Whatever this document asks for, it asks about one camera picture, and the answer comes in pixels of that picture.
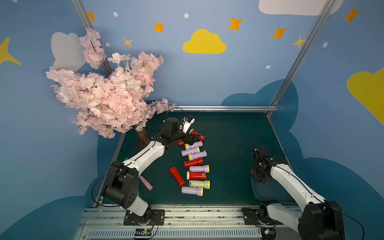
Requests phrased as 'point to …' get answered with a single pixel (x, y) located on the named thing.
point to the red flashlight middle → (199, 161)
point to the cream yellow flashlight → (205, 184)
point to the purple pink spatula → (148, 186)
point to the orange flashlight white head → (196, 175)
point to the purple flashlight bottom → (199, 191)
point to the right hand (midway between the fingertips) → (259, 173)
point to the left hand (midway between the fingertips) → (193, 128)
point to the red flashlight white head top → (193, 132)
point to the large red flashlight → (177, 176)
